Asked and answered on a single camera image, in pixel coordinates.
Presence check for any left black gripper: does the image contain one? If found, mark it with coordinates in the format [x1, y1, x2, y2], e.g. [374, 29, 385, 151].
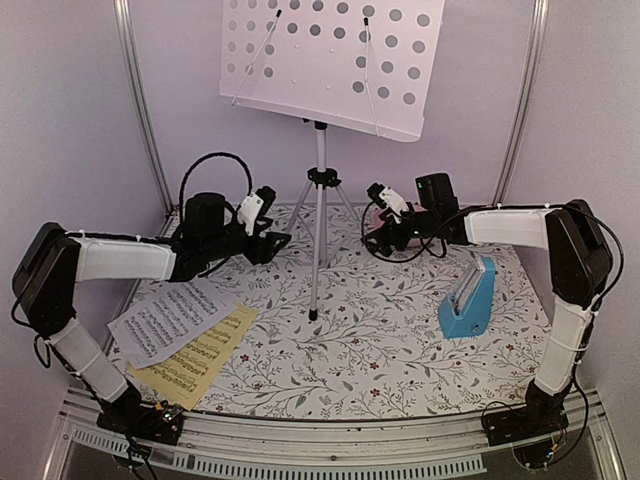
[204, 218, 293, 265]

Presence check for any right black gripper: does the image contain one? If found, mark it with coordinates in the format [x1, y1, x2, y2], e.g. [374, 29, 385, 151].
[361, 209, 439, 257]

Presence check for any white sheet music page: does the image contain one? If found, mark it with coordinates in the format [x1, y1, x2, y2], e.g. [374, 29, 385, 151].
[108, 279, 238, 369]

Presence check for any white perforated music stand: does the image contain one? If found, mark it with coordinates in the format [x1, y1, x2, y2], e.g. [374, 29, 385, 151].
[218, 0, 446, 322]

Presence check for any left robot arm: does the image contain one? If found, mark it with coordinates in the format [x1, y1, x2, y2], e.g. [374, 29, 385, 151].
[12, 187, 291, 434]

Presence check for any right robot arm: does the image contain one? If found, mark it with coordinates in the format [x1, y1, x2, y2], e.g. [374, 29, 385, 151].
[361, 173, 623, 436]

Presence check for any pink plate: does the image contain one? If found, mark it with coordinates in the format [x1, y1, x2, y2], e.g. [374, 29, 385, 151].
[370, 204, 427, 256]

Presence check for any floral tablecloth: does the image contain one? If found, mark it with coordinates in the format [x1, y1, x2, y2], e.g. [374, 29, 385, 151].
[198, 205, 550, 420]

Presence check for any blue metronome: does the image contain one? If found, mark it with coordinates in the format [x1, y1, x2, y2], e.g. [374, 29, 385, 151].
[438, 256, 496, 339]

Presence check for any yellow sheet music page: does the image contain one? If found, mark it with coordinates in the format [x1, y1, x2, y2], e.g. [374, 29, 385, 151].
[127, 304, 259, 411]

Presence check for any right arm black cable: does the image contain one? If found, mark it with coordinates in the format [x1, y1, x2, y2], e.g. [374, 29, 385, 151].
[419, 209, 626, 351]

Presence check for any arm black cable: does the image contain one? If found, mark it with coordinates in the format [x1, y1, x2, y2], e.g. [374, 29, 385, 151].
[179, 152, 254, 211]
[419, 209, 626, 351]

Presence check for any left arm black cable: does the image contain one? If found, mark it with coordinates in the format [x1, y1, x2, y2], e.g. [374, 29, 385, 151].
[179, 152, 254, 211]

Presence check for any front aluminium rail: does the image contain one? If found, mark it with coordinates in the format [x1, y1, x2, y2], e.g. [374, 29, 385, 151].
[43, 389, 629, 479]

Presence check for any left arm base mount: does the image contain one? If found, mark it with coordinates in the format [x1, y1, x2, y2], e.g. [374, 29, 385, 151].
[97, 399, 184, 446]

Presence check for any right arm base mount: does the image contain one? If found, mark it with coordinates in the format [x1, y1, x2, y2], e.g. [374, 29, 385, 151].
[481, 401, 569, 470]

